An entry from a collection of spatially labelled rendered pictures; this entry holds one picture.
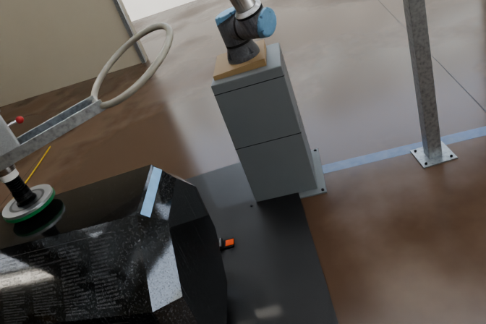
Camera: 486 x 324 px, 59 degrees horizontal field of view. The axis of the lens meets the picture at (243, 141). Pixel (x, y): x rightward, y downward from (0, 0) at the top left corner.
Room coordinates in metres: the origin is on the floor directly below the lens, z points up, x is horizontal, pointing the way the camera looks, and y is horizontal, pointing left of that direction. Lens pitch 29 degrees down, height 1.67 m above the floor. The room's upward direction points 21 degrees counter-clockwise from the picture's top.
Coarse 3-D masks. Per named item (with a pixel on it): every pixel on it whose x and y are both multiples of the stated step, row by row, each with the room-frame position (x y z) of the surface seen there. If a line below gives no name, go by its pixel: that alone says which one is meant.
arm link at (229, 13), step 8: (232, 8) 2.38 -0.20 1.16; (216, 16) 2.39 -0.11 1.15; (224, 16) 2.31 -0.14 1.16; (232, 16) 2.30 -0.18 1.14; (216, 24) 2.37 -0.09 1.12; (224, 24) 2.31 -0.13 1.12; (232, 24) 2.28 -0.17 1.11; (224, 32) 2.32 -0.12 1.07; (232, 32) 2.28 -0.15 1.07; (224, 40) 2.35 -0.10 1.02; (232, 40) 2.31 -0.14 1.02; (240, 40) 2.31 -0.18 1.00
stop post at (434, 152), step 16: (416, 0) 2.03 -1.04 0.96; (416, 16) 2.03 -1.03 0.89; (416, 32) 2.03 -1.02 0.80; (416, 48) 2.03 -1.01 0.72; (416, 64) 2.04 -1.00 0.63; (416, 80) 2.07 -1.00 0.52; (432, 80) 2.02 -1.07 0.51; (416, 96) 2.10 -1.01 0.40; (432, 96) 2.02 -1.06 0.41; (432, 112) 2.02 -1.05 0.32; (432, 128) 2.02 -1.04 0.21; (432, 144) 2.03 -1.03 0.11; (432, 160) 2.01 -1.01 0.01; (448, 160) 1.96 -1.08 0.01
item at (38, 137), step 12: (72, 108) 1.84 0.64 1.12; (84, 108) 1.75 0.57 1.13; (96, 108) 1.77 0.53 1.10; (48, 120) 1.79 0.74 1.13; (60, 120) 1.81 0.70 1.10; (72, 120) 1.72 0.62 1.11; (84, 120) 1.74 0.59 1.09; (36, 132) 1.76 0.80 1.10; (48, 132) 1.67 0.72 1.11; (60, 132) 1.69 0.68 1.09; (24, 144) 1.63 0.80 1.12; (36, 144) 1.65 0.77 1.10; (12, 156) 1.60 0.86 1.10; (24, 156) 1.62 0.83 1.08; (0, 168) 1.58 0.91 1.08
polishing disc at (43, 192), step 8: (40, 184) 1.73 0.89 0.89; (48, 184) 1.70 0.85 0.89; (40, 192) 1.65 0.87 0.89; (48, 192) 1.63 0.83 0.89; (40, 200) 1.58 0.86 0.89; (8, 208) 1.62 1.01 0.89; (16, 208) 1.59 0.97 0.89; (24, 208) 1.57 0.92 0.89; (32, 208) 1.54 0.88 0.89; (8, 216) 1.55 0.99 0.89; (16, 216) 1.53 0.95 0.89
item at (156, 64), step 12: (156, 24) 2.05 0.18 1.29; (168, 24) 1.97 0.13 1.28; (132, 36) 2.15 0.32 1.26; (168, 36) 1.85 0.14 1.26; (120, 48) 2.15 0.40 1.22; (168, 48) 1.79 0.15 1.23; (108, 60) 2.13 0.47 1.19; (156, 60) 1.74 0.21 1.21; (96, 84) 2.01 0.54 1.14; (144, 84) 1.70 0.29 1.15; (96, 96) 1.92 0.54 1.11; (120, 96) 1.70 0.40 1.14
